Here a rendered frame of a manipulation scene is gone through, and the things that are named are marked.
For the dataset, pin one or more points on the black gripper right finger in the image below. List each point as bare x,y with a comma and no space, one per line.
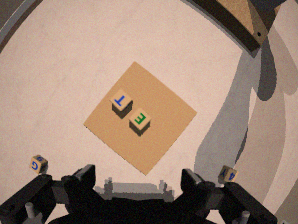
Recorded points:
246,209

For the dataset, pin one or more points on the tan rectangular mat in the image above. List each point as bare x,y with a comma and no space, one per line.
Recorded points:
170,116

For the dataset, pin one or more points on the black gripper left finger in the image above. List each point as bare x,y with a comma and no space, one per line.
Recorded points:
26,205

